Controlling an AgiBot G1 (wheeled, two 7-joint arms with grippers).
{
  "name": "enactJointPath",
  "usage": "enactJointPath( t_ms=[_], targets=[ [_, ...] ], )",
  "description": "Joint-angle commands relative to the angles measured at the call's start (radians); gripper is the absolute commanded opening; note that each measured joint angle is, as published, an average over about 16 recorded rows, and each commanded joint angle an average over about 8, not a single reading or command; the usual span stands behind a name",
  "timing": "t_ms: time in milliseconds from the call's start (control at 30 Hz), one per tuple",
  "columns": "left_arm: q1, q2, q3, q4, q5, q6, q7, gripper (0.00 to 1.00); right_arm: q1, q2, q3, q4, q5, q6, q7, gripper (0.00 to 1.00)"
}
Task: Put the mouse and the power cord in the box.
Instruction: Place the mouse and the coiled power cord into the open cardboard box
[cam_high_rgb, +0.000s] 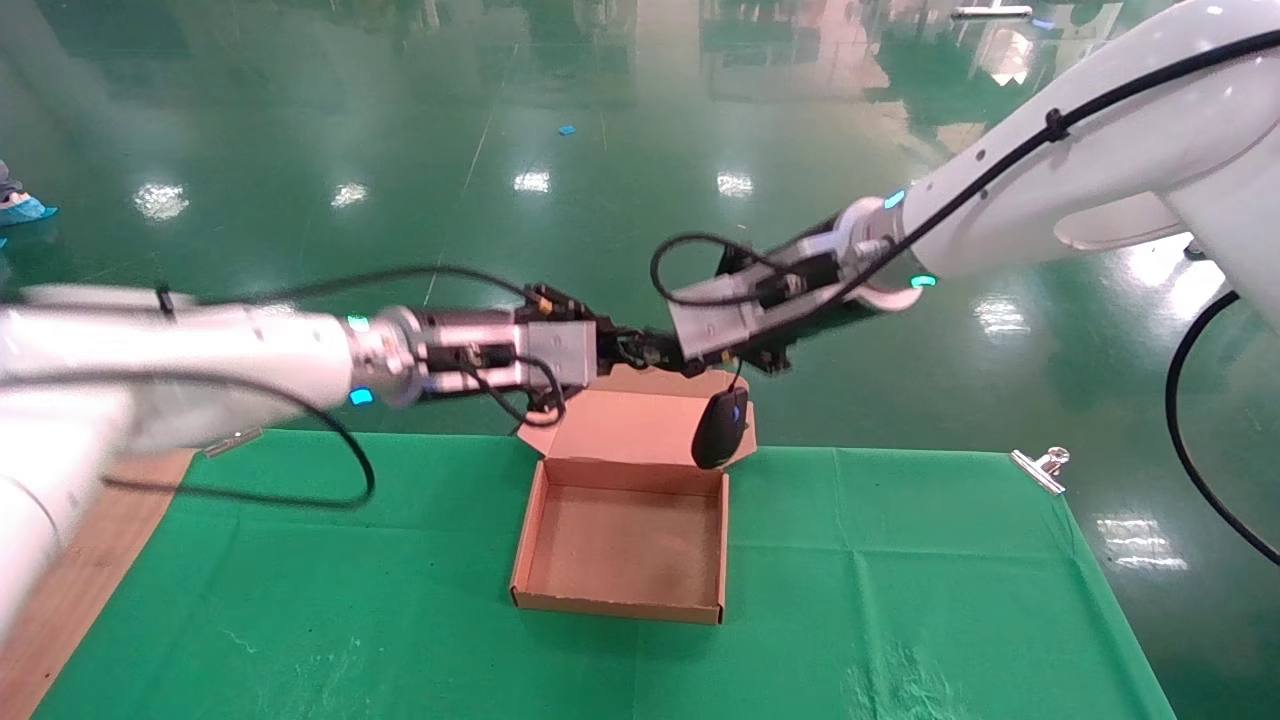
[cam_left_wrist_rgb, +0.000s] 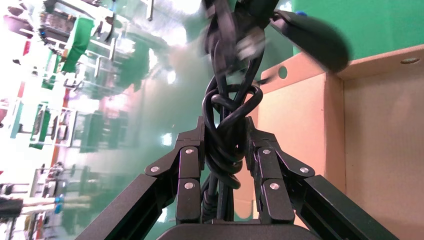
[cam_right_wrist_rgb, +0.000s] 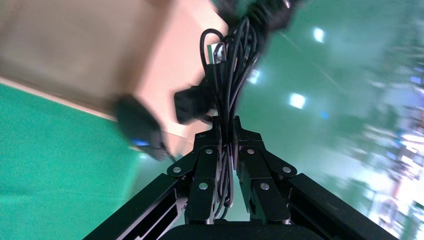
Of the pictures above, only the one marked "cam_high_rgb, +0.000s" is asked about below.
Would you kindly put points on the green table cloth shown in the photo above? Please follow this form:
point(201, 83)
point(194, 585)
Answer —
point(850, 600)

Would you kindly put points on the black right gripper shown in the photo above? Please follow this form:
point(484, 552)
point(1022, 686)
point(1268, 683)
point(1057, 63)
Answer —
point(765, 358)

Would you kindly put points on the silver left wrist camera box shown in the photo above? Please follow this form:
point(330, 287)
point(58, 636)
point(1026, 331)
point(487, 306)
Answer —
point(555, 350)

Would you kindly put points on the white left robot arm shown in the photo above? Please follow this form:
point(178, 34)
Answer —
point(200, 350)

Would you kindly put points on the silver binder clip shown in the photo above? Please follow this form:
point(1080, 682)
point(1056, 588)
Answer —
point(238, 441)
point(1038, 470)

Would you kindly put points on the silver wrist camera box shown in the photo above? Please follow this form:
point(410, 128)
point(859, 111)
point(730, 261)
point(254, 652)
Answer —
point(720, 320)
point(555, 350)

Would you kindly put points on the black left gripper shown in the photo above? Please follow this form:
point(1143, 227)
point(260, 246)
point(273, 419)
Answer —
point(612, 345)

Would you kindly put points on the blue shoe cover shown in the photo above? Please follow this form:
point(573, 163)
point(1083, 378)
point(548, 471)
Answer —
point(25, 212)

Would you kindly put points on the open brown cardboard box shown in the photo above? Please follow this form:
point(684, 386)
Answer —
point(625, 545)

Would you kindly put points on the grey trouser leg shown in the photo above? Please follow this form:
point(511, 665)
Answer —
point(8, 182)

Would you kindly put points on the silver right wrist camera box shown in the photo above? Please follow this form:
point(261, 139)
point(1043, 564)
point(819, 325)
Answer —
point(720, 320)

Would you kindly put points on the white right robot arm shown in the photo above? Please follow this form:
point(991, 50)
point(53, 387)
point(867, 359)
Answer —
point(1100, 150)

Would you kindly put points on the white table foot bar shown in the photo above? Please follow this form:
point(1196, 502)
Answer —
point(990, 12)

